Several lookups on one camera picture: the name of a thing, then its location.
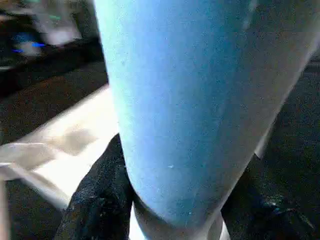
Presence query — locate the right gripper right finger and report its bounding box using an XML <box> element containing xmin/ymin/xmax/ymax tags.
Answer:
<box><xmin>221</xmin><ymin>152</ymin><xmax>320</xmax><ymax>240</ymax></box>

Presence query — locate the white plastic table top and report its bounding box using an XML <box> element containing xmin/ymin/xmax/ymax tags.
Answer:
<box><xmin>0</xmin><ymin>84</ymin><xmax>121</xmax><ymax>208</ymax></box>

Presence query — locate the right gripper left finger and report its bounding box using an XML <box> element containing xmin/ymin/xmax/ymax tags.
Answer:
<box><xmin>53</xmin><ymin>133</ymin><xmax>136</xmax><ymax>240</ymax></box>

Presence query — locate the white plastic table leg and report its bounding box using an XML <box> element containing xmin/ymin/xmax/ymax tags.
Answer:
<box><xmin>93</xmin><ymin>0</ymin><xmax>320</xmax><ymax>240</ymax></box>

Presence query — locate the black work mat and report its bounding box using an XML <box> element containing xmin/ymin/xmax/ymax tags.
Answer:
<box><xmin>0</xmin><ymin>0</ymin><xmax>320</xmax><ymax>240</ymax></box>

